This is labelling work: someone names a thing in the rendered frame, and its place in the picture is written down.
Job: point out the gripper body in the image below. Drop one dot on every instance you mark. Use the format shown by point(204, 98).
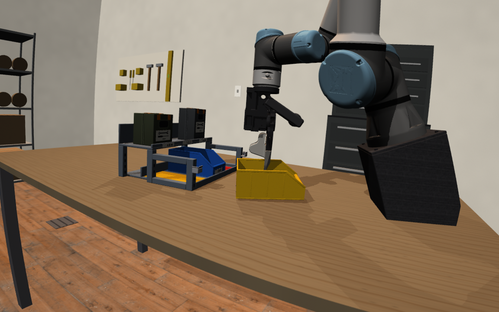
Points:
point(257, 113)

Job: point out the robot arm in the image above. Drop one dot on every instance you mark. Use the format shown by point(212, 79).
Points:
point(358, 69)

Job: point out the blue bin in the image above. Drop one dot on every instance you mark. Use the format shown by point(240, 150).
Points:
point(212, 163)

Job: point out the yellow bin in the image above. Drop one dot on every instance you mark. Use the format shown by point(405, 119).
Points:
point(278, 182)

